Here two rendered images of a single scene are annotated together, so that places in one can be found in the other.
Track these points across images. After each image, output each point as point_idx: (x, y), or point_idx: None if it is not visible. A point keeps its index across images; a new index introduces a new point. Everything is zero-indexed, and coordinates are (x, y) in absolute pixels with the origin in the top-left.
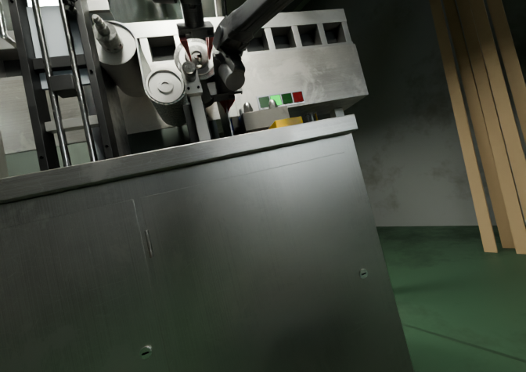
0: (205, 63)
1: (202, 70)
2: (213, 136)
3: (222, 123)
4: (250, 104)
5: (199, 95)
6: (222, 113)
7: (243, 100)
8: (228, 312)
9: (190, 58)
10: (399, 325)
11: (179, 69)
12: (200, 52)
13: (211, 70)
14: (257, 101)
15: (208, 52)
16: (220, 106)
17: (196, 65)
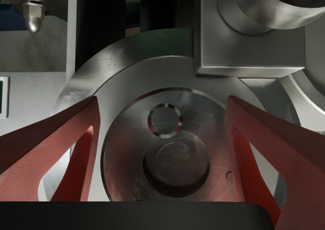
0: (132, 100)
1: (159, 80)
2: (155, 28)
3: (122, 3)
4: (29, 98)
5: None
6: None
7: (46, 113)
8: None
9: (241, 101)
10: None
11: (287, 106)
12: (144, 183)
13: (105, 72)
14: (8, 104)
15: (83, 130)
16: (114, 30)
17: (195, 94)
